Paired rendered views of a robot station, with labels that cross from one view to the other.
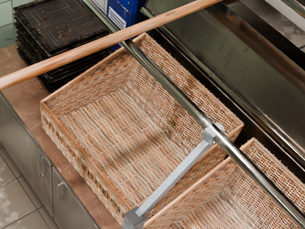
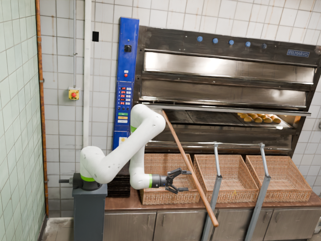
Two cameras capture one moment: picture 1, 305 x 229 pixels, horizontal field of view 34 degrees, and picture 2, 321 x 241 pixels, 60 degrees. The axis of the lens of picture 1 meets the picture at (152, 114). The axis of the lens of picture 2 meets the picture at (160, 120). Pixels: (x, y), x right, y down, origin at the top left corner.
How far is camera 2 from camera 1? 2.09 m
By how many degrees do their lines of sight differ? 52
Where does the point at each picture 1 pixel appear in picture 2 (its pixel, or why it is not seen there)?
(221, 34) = (169, 134)
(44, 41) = (125, 174)
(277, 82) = (193, 135)
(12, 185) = not seen: outside the picture
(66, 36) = (125, 169)
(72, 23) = not seen: hidden behind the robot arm
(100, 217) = (189, 206)
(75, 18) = not seen: hidden behind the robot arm
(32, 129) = (142, 207)
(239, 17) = (177, 125)
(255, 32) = (184, 125)
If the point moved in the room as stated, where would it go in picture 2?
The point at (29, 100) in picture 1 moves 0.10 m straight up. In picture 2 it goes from (126, 203) to (127, 194)
